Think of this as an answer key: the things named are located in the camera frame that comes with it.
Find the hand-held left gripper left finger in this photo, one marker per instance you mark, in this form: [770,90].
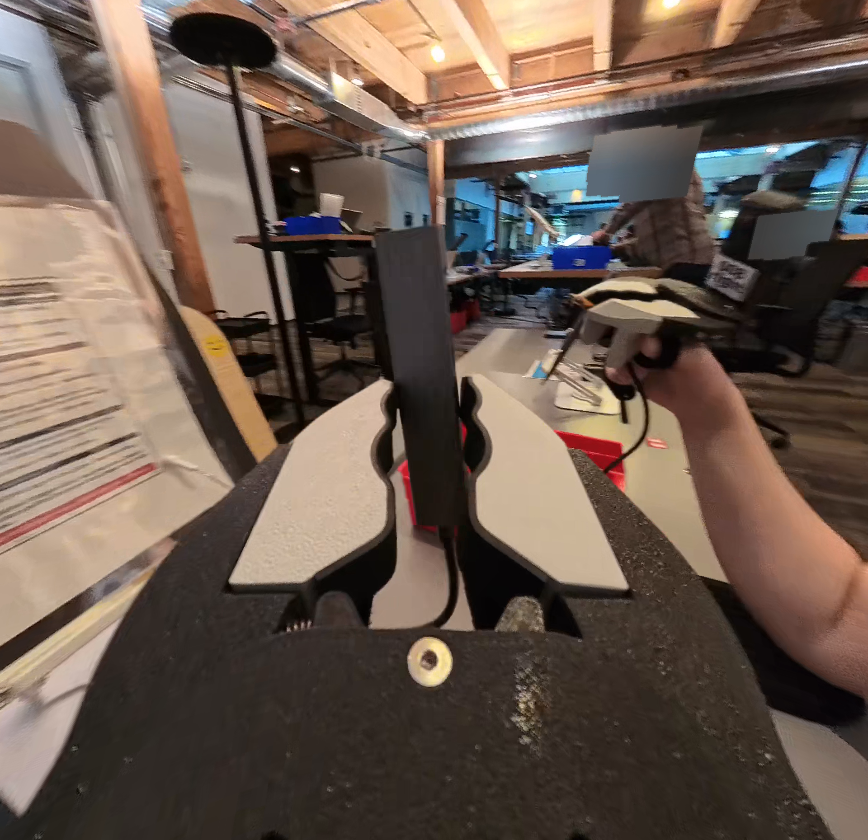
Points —
[319,494]

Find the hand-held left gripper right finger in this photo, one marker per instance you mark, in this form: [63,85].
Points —
[542,508]

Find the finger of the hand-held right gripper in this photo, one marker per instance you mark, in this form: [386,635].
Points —
[651,309]
[624,285]

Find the red plastic bin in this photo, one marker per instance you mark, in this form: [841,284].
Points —
[597,450]

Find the black usb hub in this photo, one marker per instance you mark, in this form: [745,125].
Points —
[420,365]

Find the person's right forearm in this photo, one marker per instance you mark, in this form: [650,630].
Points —
[780,535]

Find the person's right hand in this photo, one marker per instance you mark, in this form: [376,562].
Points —
[692,386]

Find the long wooden desk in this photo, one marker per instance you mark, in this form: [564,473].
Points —
[576,270]

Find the blue plastic bin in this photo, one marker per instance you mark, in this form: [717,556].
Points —
[312,225]
[581,257]

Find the black office chair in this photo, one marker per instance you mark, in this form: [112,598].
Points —
[793,311]
[342,325]

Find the silver laptop stand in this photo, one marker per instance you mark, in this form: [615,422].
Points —
[583,396]

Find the black rolling cart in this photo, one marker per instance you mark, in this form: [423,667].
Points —
[244,352]

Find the tall wooden-top table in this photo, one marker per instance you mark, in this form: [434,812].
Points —
[305,239]

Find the clear plastic document sleeve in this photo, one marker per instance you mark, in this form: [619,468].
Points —
[74,379]

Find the white cup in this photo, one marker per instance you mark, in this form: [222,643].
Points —
[331,204]

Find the black floor lamp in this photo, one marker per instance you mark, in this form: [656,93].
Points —
[252,196]

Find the wooden post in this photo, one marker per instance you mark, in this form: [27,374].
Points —
[146,142]

